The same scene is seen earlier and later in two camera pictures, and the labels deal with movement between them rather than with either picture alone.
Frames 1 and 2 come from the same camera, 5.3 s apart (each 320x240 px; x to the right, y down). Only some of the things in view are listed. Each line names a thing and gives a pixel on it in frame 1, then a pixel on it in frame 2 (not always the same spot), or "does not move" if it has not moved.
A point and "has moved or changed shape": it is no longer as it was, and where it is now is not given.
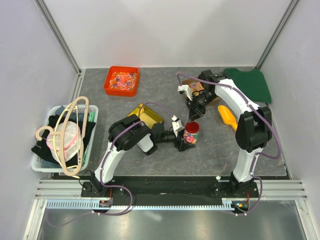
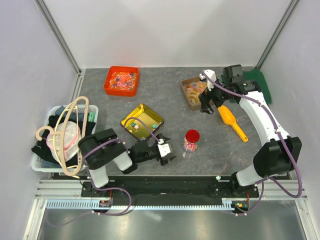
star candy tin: x=147 y=116 does not move
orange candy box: x=121 y=81 does not move
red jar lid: x=193 y=127 to x=192 y=135
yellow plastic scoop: x=227 y=117 does not move
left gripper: x=181 y=145 to x=165 y=160
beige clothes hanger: x=62 y=134 does not move
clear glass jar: x=191 y=138 has moved or changed shape
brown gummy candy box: x=196 y=87 does not move
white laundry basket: x=66 y=139 does not move
